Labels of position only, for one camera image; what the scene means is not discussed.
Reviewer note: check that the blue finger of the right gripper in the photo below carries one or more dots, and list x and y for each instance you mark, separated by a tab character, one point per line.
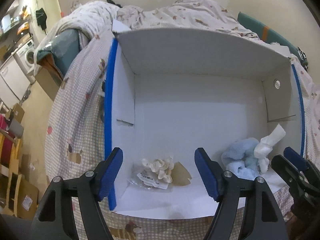
288	173
295	159

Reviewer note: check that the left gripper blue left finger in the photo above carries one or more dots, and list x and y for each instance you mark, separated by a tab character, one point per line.
107	173

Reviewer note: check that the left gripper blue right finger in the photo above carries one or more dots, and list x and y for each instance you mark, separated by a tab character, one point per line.
211	174

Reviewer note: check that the light blue fluffy scrunchie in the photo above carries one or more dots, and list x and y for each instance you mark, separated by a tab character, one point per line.
240	160

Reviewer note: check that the white knotted cloth scrunchie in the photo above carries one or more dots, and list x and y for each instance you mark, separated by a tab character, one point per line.
265	147

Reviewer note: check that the white plastic-wrapped scrunchie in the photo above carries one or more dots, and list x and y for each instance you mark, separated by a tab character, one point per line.
153	175

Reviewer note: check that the checked dog-print bed sheet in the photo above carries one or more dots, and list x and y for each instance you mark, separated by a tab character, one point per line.
74	143

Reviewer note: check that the blue and white cardboard box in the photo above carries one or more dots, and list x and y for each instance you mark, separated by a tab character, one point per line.
170	91

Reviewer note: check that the red suitcase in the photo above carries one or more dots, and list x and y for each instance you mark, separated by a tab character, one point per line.
6	144

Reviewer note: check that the brown cardboard box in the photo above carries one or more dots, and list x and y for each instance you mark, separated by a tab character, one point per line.
16	112

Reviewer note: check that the white kitchen cabinet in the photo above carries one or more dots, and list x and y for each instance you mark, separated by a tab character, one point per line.
14	83

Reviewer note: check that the teal cushion under duvet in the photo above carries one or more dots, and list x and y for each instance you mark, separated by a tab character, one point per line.
57	55

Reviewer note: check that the teal mattress edge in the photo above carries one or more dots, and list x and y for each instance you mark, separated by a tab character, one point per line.
268	35

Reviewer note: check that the white washing machine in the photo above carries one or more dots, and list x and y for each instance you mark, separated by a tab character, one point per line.
25	56

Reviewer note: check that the rumpled white duvet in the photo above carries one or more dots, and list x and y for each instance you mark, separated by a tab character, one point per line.
88	20

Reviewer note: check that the dark hanging garment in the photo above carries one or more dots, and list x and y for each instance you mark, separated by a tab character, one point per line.
41	18

